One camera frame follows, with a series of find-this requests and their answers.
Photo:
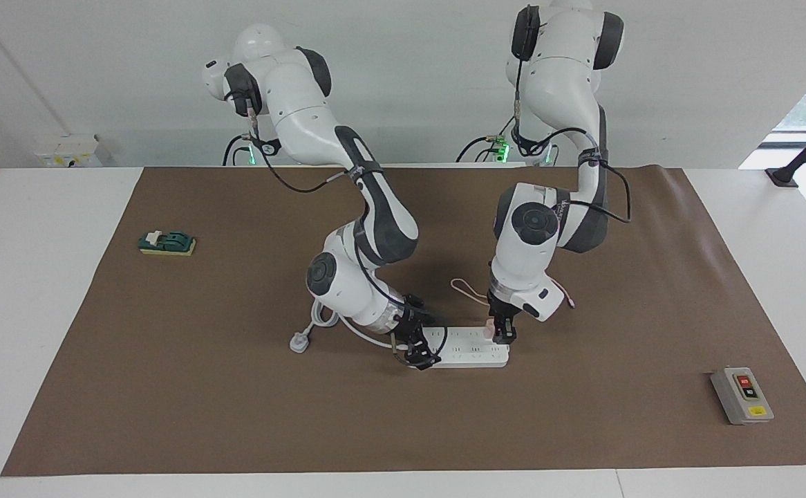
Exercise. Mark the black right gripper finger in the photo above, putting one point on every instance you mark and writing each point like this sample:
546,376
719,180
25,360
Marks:
422,360
427,312

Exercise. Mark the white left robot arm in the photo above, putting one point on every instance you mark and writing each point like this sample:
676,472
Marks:
555,90

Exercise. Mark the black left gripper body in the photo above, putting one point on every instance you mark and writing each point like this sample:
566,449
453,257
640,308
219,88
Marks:
501,312

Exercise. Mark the green knife switch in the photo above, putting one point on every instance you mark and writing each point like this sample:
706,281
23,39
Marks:
168,243

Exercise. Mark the white power strip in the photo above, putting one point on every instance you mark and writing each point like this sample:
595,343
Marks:
472,354

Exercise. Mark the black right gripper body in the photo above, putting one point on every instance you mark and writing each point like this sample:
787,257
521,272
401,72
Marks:
415,332

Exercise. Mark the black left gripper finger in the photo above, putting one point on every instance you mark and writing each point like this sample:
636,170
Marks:
511,330
498,332

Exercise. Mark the white wall outlet box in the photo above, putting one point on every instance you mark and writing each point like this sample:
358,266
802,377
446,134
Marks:
68,151

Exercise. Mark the brown table mat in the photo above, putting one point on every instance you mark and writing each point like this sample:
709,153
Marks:
403,429

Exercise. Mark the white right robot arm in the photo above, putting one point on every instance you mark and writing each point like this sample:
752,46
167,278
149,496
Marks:
299,117

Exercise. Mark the grey on-off switch box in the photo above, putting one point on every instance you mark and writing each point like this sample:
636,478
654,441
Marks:
738,401

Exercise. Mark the pink charger adapter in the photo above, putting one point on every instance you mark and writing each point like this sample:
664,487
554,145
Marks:
489,329

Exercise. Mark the black angled stand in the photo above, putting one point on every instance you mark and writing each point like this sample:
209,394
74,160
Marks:
783,176

